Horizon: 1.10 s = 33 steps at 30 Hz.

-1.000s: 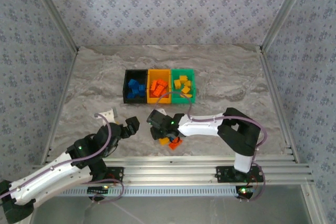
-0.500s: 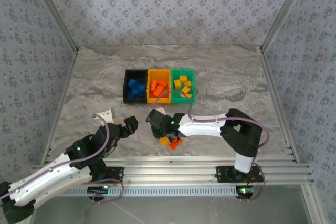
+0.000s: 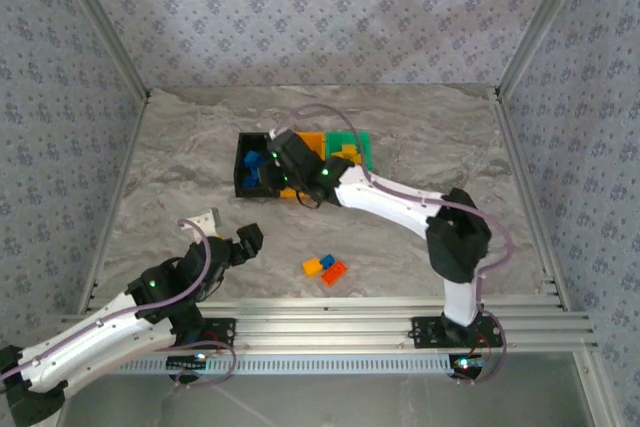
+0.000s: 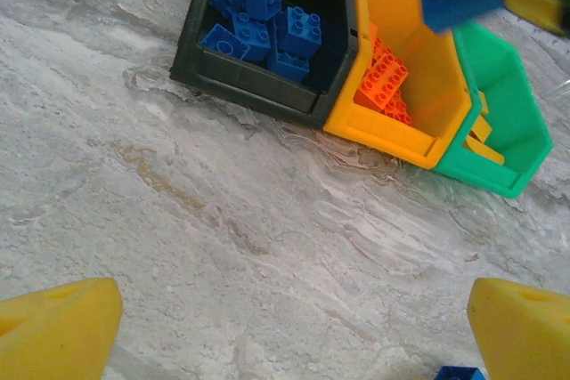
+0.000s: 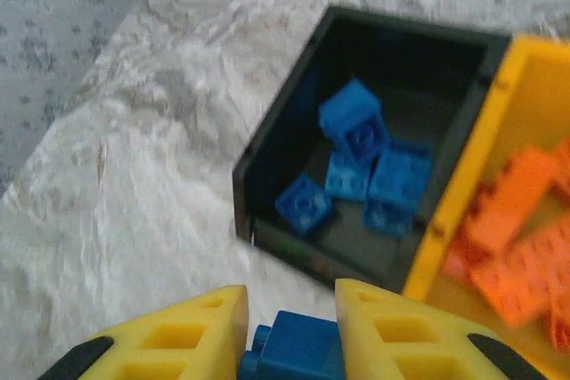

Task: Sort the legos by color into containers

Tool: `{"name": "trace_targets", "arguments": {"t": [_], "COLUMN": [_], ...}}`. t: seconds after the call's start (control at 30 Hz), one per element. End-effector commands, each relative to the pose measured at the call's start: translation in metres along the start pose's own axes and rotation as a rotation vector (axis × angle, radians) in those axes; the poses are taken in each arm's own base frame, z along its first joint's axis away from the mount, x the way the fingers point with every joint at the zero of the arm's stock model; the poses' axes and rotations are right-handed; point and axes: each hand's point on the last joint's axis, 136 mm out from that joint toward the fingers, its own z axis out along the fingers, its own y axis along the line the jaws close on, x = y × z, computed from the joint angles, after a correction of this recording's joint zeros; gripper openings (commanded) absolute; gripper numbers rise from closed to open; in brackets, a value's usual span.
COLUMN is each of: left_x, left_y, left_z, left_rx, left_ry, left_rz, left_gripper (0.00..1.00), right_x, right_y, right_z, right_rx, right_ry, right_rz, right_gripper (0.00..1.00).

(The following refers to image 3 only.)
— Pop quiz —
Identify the aluminium lower frame leg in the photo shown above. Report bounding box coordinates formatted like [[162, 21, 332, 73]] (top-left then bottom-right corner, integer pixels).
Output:
[[572, 351, 626, 427]]

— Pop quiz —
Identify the wide aluminium mounting rail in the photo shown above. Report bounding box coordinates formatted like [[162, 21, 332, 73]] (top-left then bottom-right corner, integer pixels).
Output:
[[54, 295, 600, 354]]

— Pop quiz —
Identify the green plastic container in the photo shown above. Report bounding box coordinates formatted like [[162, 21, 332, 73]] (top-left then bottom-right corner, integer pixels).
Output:
[[324, 130, 375, 173]]

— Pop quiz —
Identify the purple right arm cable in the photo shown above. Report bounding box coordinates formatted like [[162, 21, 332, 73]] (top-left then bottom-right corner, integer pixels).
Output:
[[272, 104, 516, 388]]

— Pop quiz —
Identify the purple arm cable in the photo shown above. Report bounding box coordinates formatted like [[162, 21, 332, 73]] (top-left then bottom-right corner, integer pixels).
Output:
[[0, 218, 239, 391], [272, 104, 516, 388]]

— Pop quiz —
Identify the grey metal bottom panel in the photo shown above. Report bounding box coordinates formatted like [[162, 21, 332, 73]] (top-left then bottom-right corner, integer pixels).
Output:
[[59, 374, 596, 427]]

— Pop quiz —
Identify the small black controller board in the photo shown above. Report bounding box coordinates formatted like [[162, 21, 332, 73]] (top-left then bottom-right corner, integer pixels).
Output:
[[166, 354, 210, 372], [448, 354, 485, 378]]

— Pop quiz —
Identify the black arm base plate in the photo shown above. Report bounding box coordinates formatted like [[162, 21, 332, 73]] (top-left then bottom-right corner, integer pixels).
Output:
[[411, 315, 504, 349], [197, 316, 238, 351]]

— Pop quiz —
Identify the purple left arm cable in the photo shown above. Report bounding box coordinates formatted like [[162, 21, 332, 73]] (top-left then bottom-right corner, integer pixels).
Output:
[[0, 218, 239, 391]]

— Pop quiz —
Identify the aluminium upright frame post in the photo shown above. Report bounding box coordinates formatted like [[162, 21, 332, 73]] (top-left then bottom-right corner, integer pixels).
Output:
[[494, 0, 600, 98], [49, 0, 152, 101]]

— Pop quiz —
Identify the aluminium table side rail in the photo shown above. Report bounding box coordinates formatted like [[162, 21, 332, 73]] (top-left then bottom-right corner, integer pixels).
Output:
[[77, 89, 151, 316], [492, 89, 571, 313]]

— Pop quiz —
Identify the orange plastic container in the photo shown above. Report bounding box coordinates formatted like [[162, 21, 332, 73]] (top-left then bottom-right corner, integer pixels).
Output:
[[279, 131, 329, 198]]

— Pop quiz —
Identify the grey slotted cable duct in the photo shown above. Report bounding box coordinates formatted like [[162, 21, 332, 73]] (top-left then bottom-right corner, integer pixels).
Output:
[[117, 352, 484, 377]]

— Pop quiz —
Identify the orange lego brick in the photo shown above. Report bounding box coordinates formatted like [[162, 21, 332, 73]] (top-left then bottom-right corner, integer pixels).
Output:
[[320, 260, 350, 287]]

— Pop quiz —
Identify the black plastic container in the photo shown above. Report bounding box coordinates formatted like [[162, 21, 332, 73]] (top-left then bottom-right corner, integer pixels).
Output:
[[233, 131, 284, 199]]

